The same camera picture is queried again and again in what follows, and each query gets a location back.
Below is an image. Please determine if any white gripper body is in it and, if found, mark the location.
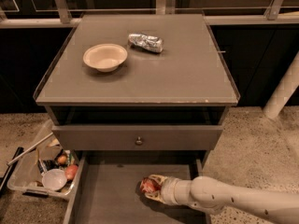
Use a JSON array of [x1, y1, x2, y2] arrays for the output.
[[161, 177, 191, 205]]

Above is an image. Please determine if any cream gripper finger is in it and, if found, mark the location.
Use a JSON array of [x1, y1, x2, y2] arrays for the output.
[[149, 175, 167, 186], [145, 191, 163, 203]]

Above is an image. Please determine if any red coke can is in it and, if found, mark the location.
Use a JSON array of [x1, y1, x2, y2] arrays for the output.
[[139, 177, 161, 193]]

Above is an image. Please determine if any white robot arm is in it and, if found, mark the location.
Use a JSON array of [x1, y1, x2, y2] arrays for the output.
[[140, 175, 299, 224]]

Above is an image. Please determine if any round metal drawer knob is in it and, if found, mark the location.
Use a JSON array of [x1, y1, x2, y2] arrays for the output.
[[135, 136, 144, 146]]

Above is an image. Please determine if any open middle drawer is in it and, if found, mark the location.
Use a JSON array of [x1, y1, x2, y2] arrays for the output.
[[63, 151, 211, 224]]

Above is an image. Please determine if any grey drawer cabinet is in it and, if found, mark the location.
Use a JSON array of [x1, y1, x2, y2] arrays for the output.
[[33, 13, 241, 224]]

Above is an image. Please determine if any closed top drawer front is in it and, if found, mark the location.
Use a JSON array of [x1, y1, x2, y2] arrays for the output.
[[52, 125, 222, 151]]

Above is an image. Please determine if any red apple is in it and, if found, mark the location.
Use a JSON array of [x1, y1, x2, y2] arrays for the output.
[[64, 164, 78, 180]]

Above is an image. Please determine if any orange fruit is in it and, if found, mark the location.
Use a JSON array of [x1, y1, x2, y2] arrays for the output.
[[57, 155, 67, 165]]

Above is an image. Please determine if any small white bowl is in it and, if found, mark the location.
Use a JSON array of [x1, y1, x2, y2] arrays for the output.
[[42, 169, 67, 191]]

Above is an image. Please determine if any clear plastic storage bin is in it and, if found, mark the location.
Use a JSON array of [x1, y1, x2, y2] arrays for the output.
[[7, 120, 78, 200]]

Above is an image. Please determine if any beige paper bowl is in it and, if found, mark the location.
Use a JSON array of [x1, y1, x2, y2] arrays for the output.
[[83, 44, 128, 73]]

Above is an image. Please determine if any crumpled silver foil bag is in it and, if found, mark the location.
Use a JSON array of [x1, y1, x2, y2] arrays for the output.
[[128, 34, 164, 53]]

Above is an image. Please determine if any white table leg post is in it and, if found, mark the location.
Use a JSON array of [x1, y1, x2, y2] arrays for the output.
[[263, 51, 299, 119]]

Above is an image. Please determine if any metal window frame rail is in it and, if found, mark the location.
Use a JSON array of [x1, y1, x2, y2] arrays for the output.
[[1, 0, 299, 28]]

